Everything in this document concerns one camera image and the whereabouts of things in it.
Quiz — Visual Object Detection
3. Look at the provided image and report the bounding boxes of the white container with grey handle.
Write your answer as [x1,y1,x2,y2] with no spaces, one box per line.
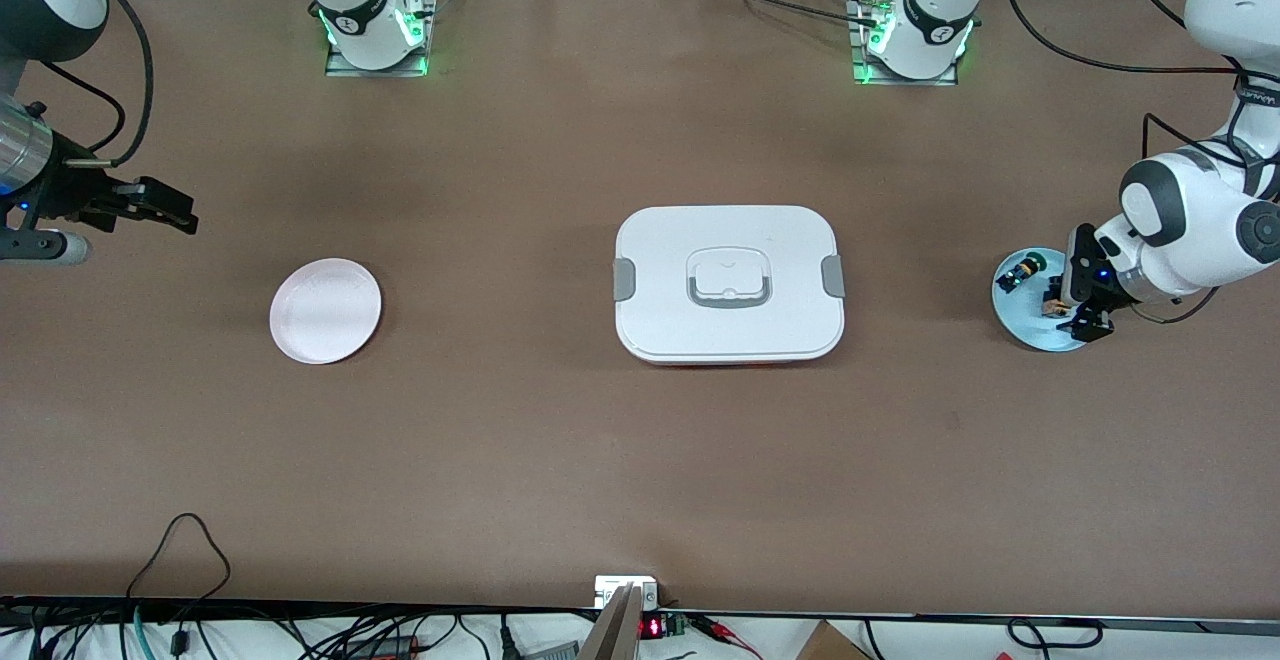
[612,205,846,368]

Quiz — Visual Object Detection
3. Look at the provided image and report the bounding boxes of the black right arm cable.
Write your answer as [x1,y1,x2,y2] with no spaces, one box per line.
[40,0,156,171]

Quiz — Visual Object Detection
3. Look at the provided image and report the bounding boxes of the small white device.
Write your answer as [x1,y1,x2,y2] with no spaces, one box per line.
[593,575,661,611]

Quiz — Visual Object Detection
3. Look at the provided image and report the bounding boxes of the light blue round plate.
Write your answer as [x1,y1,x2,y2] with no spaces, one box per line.
[991,247,1093,353]

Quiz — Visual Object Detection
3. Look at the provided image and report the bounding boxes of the black green small part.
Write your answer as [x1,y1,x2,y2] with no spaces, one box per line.
[995,253,1048,294]

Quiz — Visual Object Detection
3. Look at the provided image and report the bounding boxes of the aluminium camera stand bar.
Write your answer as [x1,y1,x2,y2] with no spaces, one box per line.
[578,583,646,660]

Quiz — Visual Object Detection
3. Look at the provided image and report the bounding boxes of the black oval cable loop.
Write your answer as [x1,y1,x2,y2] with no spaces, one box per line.
[1008,617,1105,649]

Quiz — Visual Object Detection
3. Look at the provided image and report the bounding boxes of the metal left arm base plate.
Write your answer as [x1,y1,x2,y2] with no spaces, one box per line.
[850,0,961,86]

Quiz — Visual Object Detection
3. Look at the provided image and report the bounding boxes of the white round plate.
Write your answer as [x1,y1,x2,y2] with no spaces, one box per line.
[268,257,384,365]

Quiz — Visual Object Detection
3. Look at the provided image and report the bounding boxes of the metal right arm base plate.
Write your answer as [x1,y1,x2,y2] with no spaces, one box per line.
[325,0,439,78]

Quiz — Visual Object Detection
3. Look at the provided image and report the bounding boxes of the brown cardboard piece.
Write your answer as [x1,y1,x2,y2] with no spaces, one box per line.
[795,620,873,660]

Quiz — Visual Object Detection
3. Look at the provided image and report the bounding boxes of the black looped cable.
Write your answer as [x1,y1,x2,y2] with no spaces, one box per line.
[125,513,233,601]

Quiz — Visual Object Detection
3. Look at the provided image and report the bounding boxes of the black power adapter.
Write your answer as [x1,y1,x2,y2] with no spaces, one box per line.
[345,635,421,659]

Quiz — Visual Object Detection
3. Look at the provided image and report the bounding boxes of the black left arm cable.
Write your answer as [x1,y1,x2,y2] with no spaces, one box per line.
[1000,0,1280,326]

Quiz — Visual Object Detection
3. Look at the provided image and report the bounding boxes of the red clip leads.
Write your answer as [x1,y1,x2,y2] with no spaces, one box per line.
[690,615,763,659]

